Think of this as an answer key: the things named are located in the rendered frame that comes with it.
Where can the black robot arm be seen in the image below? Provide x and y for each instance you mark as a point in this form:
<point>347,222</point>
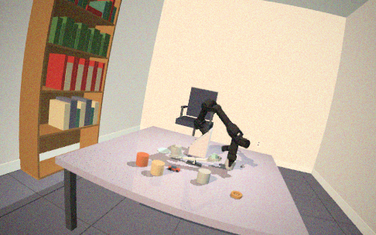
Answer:
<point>232,129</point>

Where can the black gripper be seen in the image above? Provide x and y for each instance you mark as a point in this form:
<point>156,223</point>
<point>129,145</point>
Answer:
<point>232,155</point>

